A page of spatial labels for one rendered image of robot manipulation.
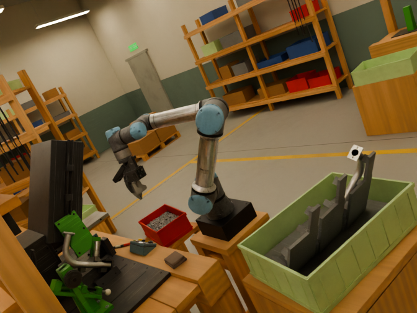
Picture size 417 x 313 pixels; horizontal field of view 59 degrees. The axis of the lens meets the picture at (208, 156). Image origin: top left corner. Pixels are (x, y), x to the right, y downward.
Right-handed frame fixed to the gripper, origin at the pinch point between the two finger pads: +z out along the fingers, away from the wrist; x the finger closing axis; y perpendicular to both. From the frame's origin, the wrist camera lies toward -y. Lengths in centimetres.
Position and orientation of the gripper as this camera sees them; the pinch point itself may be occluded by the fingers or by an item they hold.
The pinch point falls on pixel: (139, 197)
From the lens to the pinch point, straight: 185.0
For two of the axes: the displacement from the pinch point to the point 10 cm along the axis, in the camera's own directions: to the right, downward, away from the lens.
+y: 8.4, -2.9, -4.6
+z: 3.9, 9.1, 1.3
